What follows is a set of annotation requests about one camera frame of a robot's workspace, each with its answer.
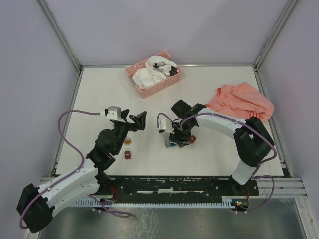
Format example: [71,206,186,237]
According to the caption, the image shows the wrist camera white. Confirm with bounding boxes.
[100,106,125,122]
[158,119,174,133]

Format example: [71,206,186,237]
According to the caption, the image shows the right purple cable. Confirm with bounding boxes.
[156,112,278,214]

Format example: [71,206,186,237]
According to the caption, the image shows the gold bottle lid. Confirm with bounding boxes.
[124,138,132,146]

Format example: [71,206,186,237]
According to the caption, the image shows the white cloth in basket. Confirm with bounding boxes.
[132,56,180,90]

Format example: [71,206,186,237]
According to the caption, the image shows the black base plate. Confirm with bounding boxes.
[95,176,259,204]

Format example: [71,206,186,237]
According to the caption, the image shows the pink plastic basket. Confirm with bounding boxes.
[125,51,183,99]

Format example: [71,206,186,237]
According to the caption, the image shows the grey pill box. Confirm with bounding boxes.
[163,133,172,148]

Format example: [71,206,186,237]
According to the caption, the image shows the red pill box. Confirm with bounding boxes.
[124,150,132,160]
[189,135,196,144]

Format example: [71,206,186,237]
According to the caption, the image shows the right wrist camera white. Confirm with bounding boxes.
[158,119,174,133]

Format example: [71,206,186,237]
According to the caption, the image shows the pink shirt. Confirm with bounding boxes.
[206,82,275,122]

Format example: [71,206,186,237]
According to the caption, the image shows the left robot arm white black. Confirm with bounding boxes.
[16,106,147,233]

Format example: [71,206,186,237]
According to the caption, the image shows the red pill box right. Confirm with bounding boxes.
[189,135,196,144]

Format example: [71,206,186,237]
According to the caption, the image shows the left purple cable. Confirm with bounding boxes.
[19,110,132,229]

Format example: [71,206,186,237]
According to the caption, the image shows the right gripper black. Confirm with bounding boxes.
[168,120,193,148]

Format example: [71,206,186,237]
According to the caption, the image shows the red pill box left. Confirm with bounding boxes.
[124,150,132,160]

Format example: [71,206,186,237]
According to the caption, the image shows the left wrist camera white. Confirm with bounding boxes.
[100,106,125,122]

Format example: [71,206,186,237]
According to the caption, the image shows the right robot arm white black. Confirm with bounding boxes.
[168,100,277,195]

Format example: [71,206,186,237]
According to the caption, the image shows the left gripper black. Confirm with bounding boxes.
[113,109,146,154]

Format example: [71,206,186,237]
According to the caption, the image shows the purple cable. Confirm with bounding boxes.
[156,112,278,214]
[19,110,132,229]

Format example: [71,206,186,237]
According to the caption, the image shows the white cable duct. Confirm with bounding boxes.
[70,197,235,209]

